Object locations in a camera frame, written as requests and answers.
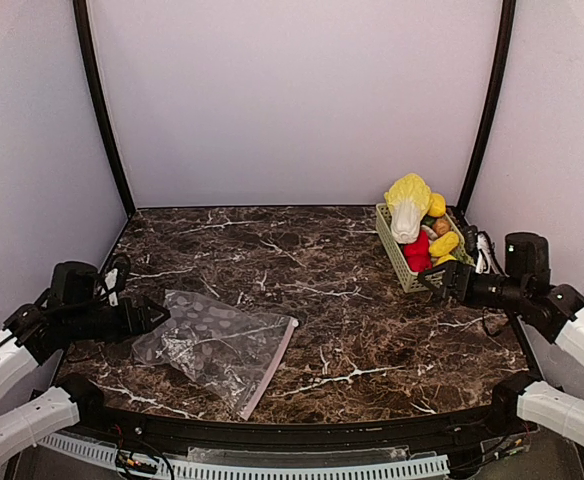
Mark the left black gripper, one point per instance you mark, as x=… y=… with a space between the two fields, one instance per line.
x=139 y=316

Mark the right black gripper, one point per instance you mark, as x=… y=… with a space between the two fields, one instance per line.
x=452 y=279

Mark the clear zip top bag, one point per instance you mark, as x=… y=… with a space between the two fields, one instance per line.
x=230 y=353

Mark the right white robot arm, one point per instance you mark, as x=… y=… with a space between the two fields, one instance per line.
x=556 y=312

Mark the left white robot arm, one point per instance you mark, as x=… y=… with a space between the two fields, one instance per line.
x=81 y=304

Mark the green perforated plastic basket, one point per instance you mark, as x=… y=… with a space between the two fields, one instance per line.
x=408 y=279

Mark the red toy pepper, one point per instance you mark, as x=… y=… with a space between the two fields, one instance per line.
x=417 y=254

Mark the yellow toy corn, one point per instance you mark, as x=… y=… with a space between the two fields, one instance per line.
x=444 y=245

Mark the brown toy potato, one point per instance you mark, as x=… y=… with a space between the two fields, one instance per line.
x=441 y=226

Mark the yellow toy lemon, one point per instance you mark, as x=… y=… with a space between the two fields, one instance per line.
x=437 y=206

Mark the toy napa cabbage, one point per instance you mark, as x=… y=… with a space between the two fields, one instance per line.
x=408 y=200

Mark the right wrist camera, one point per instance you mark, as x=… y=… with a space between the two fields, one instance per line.
x=479 y=247

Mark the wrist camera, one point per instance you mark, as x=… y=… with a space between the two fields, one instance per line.
x=115 y=278
x=479 y=247

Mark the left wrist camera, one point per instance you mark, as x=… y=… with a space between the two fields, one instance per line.
x=115 y=278

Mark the black front table rail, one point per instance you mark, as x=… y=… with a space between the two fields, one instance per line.
x=159 y=415

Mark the white slotted cable duct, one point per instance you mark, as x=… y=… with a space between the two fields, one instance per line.
x=201 y=463

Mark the right black frame post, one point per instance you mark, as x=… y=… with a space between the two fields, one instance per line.
x=497 y=73

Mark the black frame post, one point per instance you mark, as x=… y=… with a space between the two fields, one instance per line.
x=497 y=73
x=100 y=109

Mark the left black frame post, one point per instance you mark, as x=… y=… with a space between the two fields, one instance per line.
x=100 y=109

